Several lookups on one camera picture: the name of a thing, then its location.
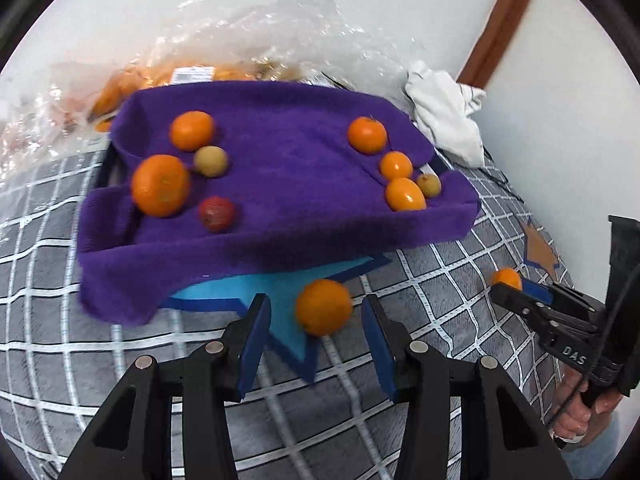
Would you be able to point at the large orange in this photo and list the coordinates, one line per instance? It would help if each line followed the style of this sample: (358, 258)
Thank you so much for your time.
(161, 185)

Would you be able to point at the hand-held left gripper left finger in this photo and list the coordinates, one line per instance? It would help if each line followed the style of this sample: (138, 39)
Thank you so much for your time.
(252, 345)

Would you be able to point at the small yellow round fruit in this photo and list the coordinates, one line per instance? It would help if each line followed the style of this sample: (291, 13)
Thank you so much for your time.
(211, 161)
(428, 185)

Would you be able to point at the brown wooden door frame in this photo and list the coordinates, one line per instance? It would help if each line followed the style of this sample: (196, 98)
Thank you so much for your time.
(500, 15)

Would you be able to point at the white cloth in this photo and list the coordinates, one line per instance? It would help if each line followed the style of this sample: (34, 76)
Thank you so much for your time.
(445, 110)

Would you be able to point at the person's right hand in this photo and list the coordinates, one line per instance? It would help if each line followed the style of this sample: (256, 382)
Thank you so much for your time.
(570, 422)

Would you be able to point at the clear plastic bag brown fruits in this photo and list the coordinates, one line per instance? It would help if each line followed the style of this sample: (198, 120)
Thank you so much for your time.
(350, 50)

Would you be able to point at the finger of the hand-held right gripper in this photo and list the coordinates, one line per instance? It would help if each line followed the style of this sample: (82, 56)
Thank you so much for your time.
(520, 305)
(537, 292)

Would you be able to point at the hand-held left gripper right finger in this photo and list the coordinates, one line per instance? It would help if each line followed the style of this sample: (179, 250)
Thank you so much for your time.
(380, 350)

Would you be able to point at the grey checkered blanket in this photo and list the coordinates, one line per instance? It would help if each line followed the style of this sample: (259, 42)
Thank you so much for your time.
(50, 360)

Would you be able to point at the clear plastic bag pink fruits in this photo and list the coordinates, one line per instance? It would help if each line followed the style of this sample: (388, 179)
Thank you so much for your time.
(60, 105)

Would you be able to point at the small red fruit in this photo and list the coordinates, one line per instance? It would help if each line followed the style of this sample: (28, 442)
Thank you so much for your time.
(217, 213)

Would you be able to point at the purple towel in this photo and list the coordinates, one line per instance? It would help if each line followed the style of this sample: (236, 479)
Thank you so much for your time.
(300, 200)

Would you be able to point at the clear plastic bag of oranges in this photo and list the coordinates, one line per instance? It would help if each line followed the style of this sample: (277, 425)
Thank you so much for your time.
(150, 77)

